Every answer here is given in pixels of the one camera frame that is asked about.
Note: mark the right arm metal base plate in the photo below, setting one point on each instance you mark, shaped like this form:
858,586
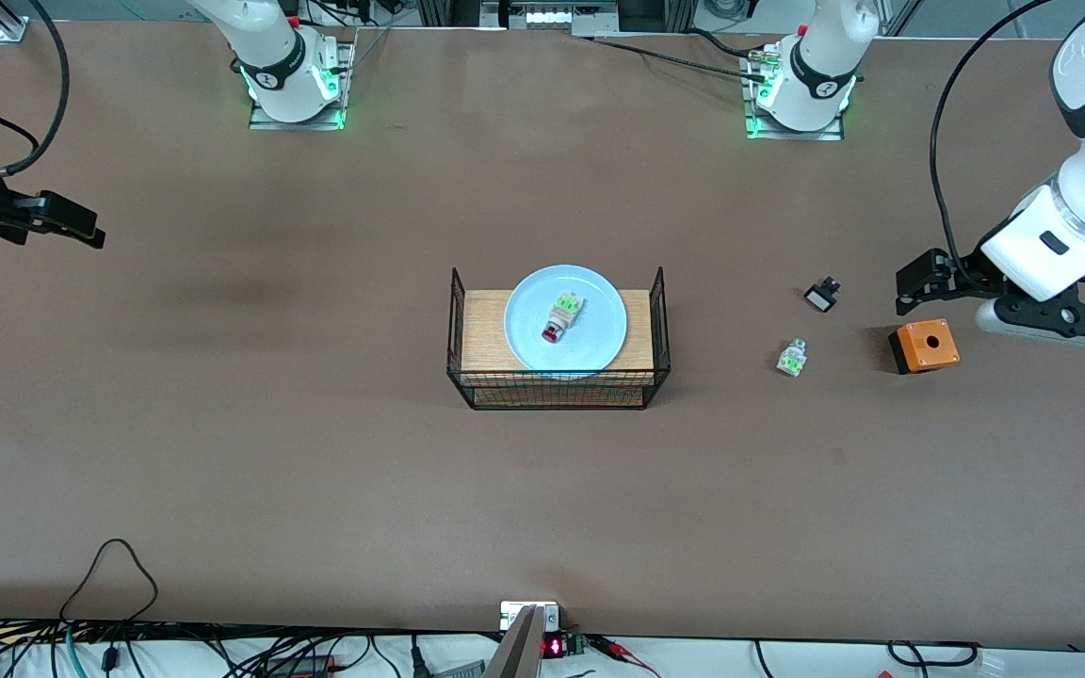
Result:
265,121

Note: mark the black power adapter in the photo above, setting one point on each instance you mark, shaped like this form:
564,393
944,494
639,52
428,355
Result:
302,666

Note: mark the green white contact block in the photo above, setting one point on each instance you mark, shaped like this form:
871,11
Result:
792,360

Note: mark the orange button box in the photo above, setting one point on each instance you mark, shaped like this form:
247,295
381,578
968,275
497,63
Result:
919,354

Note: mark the aluminium corner profile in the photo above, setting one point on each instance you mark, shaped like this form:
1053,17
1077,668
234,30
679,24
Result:
13,28

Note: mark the grey plug block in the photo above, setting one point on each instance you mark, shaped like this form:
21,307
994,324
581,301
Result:
462,670

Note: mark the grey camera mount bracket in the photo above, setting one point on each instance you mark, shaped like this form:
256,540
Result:
519,650

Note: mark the black square push button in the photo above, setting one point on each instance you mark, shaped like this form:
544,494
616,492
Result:
820,299

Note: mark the wooden shelf board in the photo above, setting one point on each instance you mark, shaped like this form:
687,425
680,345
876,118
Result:
481,330

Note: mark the red clip lead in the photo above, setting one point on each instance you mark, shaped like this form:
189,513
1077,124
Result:
613,646

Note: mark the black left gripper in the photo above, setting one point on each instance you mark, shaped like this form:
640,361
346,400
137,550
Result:
966,272

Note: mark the light blue plate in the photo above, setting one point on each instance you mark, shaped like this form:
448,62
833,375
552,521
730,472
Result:
594,341

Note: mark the lit white control unit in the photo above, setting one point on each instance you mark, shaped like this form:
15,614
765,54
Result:
547,17

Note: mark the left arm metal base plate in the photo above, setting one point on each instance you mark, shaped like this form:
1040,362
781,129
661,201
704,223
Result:
825,135

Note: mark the red digit display module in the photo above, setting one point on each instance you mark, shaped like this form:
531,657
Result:
554,647

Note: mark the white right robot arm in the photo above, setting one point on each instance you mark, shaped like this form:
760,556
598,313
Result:
269,56

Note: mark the red push button switch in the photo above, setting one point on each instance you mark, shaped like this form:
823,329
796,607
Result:
563,315

